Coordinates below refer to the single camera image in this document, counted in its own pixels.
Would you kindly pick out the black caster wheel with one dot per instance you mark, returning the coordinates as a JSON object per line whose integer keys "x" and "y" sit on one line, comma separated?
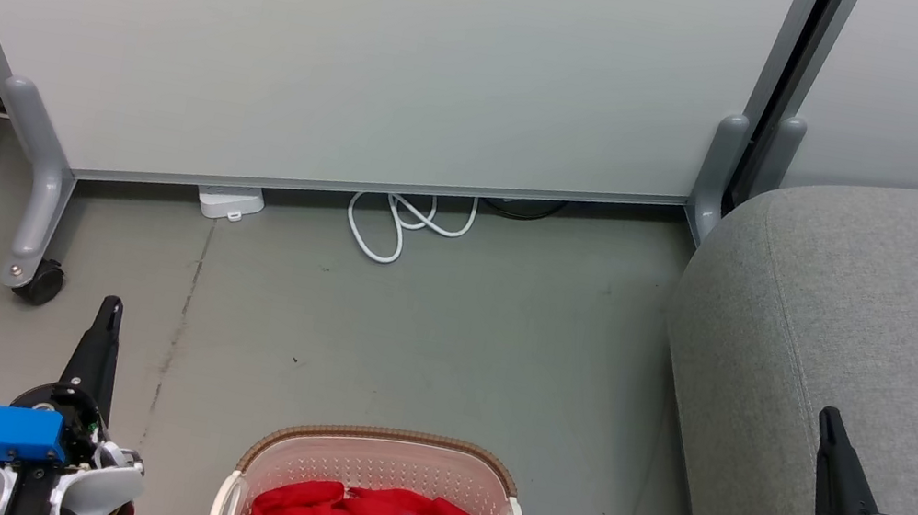
{"x": 41, "y": 284}

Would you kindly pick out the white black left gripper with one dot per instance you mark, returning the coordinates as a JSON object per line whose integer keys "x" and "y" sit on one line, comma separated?
{"x": 100, "y": 482}

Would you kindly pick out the grey partition leg with caster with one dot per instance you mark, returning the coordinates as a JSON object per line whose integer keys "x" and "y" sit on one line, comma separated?
{"x": 43, "y": 188}

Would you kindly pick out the short grey partition leg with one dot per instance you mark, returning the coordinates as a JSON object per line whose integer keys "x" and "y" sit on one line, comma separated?
{"x": 780, "y": 157}
{"x": 719, "y": 170}

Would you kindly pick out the white power adapter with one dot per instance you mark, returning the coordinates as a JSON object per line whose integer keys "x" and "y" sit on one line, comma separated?
{"x": 230, "y": 202}

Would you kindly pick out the white perforated laundry basket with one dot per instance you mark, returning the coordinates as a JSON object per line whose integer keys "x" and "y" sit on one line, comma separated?
{"x": 387, "y": 465}

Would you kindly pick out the large white partition panel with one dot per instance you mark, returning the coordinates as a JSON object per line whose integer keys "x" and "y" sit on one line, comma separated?
{"x": 364, "y": 46}

